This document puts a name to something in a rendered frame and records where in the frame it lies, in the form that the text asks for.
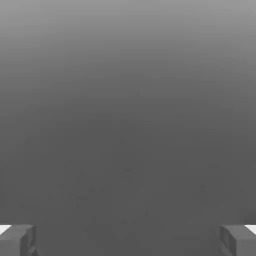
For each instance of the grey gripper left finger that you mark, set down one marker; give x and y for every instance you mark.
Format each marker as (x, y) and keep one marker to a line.
(14, 241)

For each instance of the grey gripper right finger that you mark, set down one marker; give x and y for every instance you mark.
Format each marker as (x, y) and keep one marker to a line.
(242, 241)

